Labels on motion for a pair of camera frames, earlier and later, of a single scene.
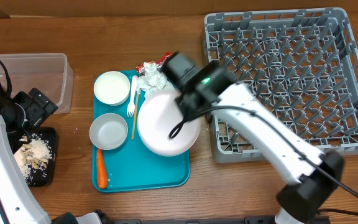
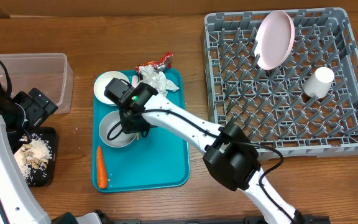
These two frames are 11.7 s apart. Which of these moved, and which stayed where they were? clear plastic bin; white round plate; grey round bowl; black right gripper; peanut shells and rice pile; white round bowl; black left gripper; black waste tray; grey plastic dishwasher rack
Moved: grey round bowl; white round plate; black right gripper
Stayed: clear plastic bin; peanut shells and rice pile; grey plastic dishwasher rack; black waste tray; white round bowl; black left gripper
